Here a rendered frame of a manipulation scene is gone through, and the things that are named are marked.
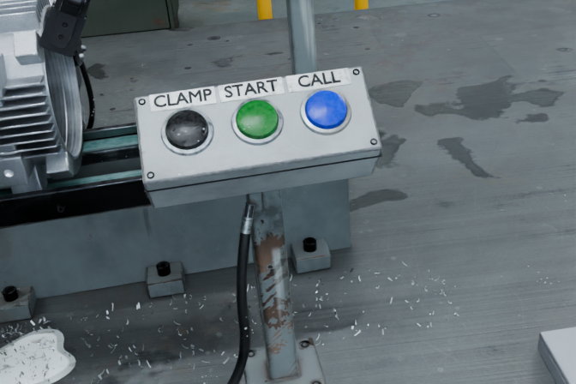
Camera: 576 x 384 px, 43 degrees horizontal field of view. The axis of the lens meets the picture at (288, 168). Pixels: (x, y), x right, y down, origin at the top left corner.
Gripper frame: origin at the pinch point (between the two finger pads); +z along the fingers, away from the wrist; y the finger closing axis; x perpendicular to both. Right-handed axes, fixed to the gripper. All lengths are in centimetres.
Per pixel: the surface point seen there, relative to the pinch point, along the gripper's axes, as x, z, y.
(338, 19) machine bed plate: -52, 3, 80
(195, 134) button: -10.3, -3.5, -21.3
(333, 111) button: -18.8, -8.5, -21.1
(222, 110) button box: -11.9, -5.0, -19.3
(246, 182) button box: -15.1, -1.3, -21.6
